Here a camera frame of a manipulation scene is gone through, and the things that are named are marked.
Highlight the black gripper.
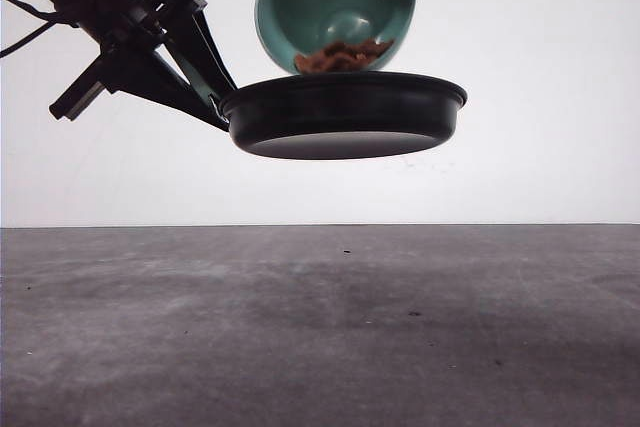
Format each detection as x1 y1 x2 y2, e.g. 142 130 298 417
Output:
49 0 237 131

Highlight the black frying pan green handle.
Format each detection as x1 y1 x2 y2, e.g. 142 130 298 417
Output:
175 54 469 161

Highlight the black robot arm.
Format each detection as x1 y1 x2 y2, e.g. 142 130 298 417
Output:
46 0 236 130

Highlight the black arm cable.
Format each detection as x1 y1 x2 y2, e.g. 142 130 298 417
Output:
0 0 81 59

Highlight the brown beef cubes pile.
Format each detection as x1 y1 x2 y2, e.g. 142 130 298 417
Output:
294 38 395 74

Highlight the teal green bowl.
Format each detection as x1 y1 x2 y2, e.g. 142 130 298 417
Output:
254 0 416 75

